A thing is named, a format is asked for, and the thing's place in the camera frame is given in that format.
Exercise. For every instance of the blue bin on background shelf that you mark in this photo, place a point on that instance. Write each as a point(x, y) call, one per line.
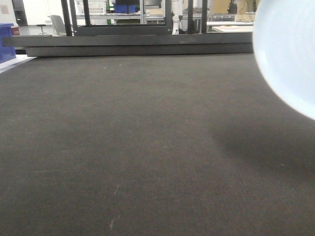
point(121, 8)

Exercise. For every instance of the light blue round tray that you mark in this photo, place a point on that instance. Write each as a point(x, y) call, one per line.
point(284, 48)

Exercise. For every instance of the black metal frame rack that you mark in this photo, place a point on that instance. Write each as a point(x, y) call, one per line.
point(152, 17)

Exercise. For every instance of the upper black foam board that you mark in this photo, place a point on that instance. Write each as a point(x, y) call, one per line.
point(126, 40)

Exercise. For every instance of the black round stool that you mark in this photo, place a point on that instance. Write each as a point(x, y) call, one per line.
point(41, 26)

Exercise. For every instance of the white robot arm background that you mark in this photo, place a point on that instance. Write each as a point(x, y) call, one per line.
point(177, 11)

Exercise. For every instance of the grey office chair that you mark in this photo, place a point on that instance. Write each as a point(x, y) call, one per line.
point(58, 25)

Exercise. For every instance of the lower black foam board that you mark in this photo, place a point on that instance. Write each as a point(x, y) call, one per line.
point(145, 50)

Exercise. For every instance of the white background table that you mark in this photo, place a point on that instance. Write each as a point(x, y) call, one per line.
point(230, 26)

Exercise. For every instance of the black foam board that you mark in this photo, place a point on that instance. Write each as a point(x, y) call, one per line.
point(145, 50)
point(126, 40)

